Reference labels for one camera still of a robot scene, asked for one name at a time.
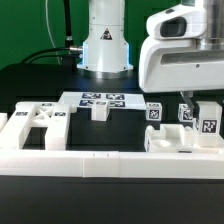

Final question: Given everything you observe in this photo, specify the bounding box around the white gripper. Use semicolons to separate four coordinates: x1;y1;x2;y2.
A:
139;3;224;117

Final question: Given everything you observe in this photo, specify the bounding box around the white chair seat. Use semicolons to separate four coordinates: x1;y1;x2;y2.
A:
144;124;224;154

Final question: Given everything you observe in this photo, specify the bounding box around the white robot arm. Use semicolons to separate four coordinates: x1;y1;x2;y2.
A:
78;0;224;102

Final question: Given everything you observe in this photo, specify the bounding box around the white part left edge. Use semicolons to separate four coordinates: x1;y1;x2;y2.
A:
0;113;8;132

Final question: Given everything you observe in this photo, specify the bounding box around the white U-shaped obstacle fence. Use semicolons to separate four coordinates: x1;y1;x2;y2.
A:
0;149;224;179

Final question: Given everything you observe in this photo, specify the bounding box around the white marker base plate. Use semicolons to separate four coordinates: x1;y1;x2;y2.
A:
59;92;146;110

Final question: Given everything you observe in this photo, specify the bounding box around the black cable bundle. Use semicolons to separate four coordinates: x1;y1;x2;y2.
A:
19;0;84;68

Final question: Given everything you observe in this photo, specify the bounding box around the white chair back frame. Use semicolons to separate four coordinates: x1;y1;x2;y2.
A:
0;102;77;151

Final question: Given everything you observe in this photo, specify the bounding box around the thin white cable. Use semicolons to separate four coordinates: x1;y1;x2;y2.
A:
44;0;63;66

